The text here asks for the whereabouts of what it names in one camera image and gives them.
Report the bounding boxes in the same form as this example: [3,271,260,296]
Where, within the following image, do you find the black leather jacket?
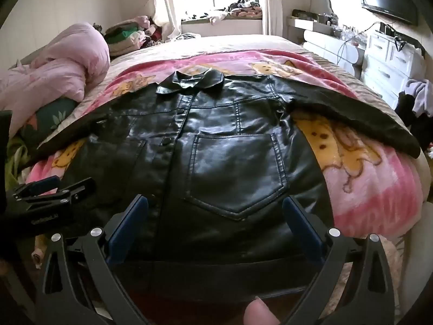
[37,69,422,300]

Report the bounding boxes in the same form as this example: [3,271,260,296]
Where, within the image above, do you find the pile of folded clothes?
[93,15,170,58]

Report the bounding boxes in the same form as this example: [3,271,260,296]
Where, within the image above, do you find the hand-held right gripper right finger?
[282,196,405,325]

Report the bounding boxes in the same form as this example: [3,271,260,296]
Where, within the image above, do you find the light purple cloth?
[405,79,433,117]

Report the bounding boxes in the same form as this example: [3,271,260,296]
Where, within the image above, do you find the white desk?
[287,9,368,72]

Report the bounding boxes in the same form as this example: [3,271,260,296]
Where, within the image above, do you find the pink pillow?
[0,22,111,136]

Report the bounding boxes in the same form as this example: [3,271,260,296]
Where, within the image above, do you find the clothes on windowsill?
[181,0,264,25]

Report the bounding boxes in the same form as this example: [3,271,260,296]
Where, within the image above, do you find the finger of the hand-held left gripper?
[20,177,97,212]
[13,175,62,200]

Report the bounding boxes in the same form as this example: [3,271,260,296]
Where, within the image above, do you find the cloud-shaped white mirror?
[309,0,334,17]

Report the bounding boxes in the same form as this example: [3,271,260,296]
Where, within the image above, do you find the pink printed blanket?
[25,50,423,241]

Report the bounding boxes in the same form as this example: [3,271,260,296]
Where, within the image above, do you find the bed with beige cover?
[10,34,433,312]

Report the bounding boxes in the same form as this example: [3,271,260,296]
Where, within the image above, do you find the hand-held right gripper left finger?
[34,194,149,325]

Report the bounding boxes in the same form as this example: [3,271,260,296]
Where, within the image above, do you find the white dresser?
[362,29,427,109]

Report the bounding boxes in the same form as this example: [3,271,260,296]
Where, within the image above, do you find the person's right hand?
[245,297,282,325]

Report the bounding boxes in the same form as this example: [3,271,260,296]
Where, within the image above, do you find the white curtain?
[262,0,282,36]
[153,0,184,38]

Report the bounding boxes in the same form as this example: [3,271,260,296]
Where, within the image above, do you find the green floral cloth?
[15,97,80,153]

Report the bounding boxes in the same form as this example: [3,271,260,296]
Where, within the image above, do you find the black cable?
[337,22,384,62]

